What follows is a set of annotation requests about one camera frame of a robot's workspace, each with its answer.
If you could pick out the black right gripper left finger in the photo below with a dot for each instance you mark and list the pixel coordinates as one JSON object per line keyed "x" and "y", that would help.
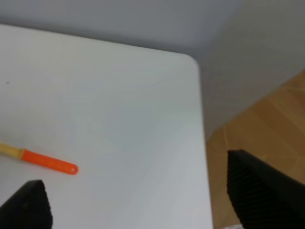
{"x": 27, "y": 208}

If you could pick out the yellow spatula with orange handle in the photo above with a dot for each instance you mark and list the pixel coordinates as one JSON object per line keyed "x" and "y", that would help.
{"x": 28, "y": 156}

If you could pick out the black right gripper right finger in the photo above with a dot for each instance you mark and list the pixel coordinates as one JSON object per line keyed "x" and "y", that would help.
{"x": 262, "y": 196}

